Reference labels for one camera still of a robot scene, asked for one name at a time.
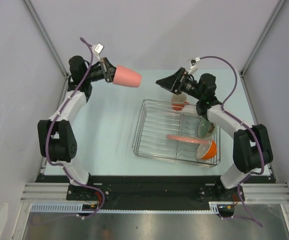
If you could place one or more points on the pink plastic cup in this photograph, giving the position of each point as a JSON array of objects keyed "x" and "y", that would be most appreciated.
[{"x": 126, "y": 77}]

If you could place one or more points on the white grey-rimmed deep plate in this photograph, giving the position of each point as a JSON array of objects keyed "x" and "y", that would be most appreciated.
[{"x": 190, "y": 109}]

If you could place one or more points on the left aluminium frame post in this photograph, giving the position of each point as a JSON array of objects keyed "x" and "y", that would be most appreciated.
[{"x": 33, "y": 14}]

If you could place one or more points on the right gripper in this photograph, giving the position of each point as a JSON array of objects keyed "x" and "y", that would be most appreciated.
[{"x": 175, "y": 82}]

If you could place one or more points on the aluminium front rail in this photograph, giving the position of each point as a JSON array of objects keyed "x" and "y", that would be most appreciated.
[{"x": 254, "y": 193}]

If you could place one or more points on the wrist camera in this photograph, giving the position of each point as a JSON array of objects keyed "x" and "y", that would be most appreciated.
[
  {"x": 193, "y": 65},
  {"x": 97, "y": 49}
]

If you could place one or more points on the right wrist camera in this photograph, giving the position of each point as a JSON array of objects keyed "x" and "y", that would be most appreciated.
[{"x": 193, "y": 65}]

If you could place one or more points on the pink cream floral plate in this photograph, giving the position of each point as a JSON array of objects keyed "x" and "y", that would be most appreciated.
[{"x": 187, "y": 139}]

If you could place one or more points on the aluminium frame post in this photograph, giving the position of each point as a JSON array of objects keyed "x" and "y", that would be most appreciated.
[
  {"x": 263, "y": 35},
  {"x": 33, "y": 14}
]

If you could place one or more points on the orange white mug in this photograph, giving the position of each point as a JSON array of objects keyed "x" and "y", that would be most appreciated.
[{"x": 179, "y": 101}]

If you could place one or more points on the metal wire dish rack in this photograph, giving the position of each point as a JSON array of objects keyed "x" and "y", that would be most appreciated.
[{"x": 169, "y": 132}]

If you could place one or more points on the green floral bowl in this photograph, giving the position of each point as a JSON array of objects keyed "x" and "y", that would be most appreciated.
[{"x": 206, "y": 129}]

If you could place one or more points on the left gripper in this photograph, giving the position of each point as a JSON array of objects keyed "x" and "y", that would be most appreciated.
[{"x": 106, "y": 66}]

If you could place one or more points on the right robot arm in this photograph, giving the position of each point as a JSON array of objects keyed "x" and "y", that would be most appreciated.
[{"x": 251, "y": 144}]

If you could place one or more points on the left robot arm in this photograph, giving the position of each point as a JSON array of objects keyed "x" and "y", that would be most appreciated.
[{"x": 57, "y": 140}]

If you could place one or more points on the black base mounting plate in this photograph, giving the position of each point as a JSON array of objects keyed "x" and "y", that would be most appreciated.
[{"x": 147, "y": 193}]

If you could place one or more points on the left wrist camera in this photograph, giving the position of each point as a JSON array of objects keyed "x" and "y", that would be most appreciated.
[{"x": 97, "y": 49}]

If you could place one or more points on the white slotted cable duct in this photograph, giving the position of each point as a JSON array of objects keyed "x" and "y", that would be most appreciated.
[{"x": 80, "y": 208}]

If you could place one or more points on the orange white bowl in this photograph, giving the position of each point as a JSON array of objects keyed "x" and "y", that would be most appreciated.
[{"x": 206, "y": 151}]

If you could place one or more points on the right aluminium frame post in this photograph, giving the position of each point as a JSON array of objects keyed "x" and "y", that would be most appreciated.
[{"x": 263, "y": 35}]

